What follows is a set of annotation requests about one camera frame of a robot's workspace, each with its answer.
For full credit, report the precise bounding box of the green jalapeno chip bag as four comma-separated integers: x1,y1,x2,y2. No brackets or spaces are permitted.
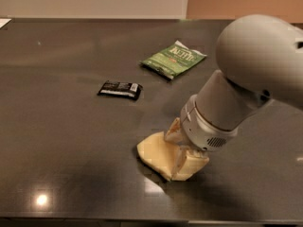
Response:
141,41,206,79

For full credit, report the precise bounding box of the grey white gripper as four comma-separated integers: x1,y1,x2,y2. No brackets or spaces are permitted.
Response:
164,95,238,181

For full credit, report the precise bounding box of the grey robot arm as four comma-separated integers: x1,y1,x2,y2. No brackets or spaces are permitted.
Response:
161,15,303,181

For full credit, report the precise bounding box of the black snack bar wrapper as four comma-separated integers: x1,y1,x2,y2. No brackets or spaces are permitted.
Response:
98,80,143,100

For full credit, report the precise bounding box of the yellow wavy sponge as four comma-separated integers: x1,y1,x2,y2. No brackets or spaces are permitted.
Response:
136,131,210,183

